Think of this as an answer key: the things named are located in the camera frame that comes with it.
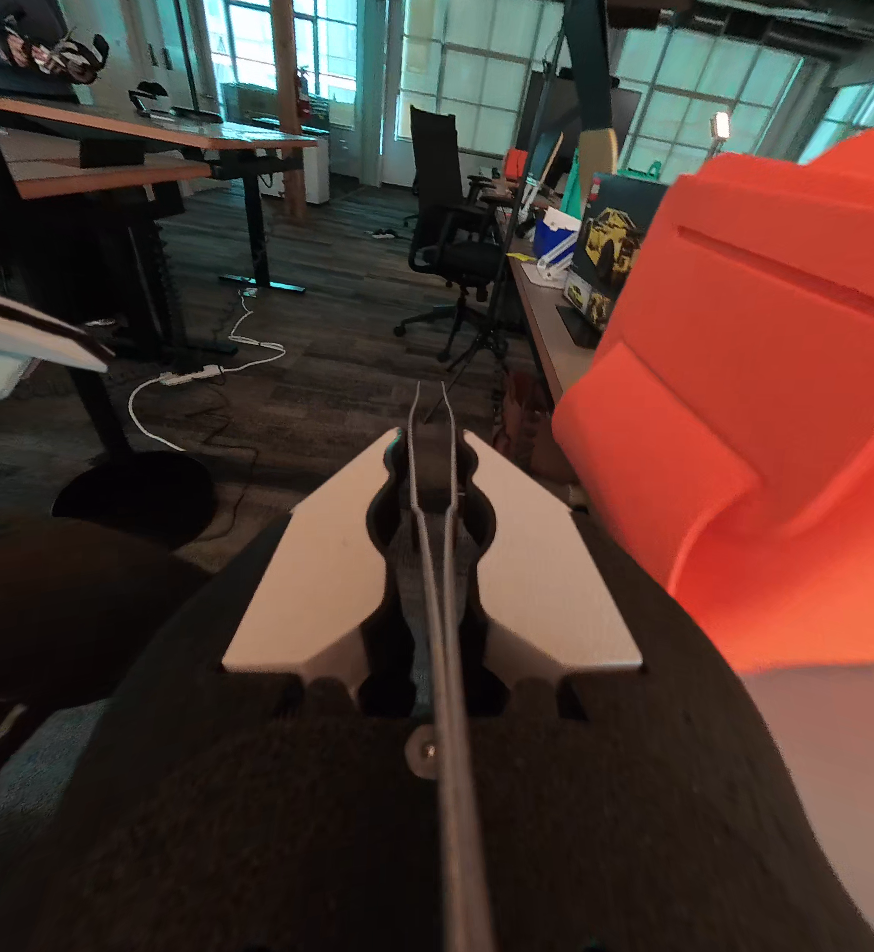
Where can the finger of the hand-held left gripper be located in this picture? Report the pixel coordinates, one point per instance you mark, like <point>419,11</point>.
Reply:
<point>13,306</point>
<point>42,348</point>

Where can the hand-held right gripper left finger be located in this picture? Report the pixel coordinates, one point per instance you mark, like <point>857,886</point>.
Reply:
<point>310,587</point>

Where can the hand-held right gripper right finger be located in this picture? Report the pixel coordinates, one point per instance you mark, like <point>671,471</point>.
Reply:
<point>548,587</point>

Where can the long metal tweezers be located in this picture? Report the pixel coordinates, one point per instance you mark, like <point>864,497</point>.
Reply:
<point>444,669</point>

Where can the wood-edged standing desk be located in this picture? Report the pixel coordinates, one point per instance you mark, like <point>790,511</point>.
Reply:
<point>72,167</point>
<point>184,132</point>

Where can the black round base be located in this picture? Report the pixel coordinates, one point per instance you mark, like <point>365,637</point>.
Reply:
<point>135,498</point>

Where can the black light stand tripod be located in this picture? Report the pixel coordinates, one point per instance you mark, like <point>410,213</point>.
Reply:
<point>490,335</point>

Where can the orange felt storage bin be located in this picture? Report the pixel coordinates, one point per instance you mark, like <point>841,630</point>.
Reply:
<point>764,372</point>

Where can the white cabinet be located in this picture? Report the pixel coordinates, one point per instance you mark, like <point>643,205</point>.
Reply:
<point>295,171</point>

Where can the white articulated stand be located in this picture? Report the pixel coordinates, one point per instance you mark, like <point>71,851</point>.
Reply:
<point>548,271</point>

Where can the blue plastic bin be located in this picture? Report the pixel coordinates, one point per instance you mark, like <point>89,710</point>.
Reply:
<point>552,234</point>

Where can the dark yellow car box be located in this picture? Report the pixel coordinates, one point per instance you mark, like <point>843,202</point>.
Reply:
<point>615,238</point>

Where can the red fire extinguisher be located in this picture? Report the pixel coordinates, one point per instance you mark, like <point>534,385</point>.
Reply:
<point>304,93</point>

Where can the teal bag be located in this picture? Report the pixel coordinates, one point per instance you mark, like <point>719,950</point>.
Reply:
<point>574,190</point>

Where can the beige wooden board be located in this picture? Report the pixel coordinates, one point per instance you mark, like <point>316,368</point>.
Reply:
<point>599,160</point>

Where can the black office chair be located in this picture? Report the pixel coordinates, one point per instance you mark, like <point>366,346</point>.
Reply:
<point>437,163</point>

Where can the black monitor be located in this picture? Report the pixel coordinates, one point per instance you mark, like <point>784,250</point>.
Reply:
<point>578,119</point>

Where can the wooden post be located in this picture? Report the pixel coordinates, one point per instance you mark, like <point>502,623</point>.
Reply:
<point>288,44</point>

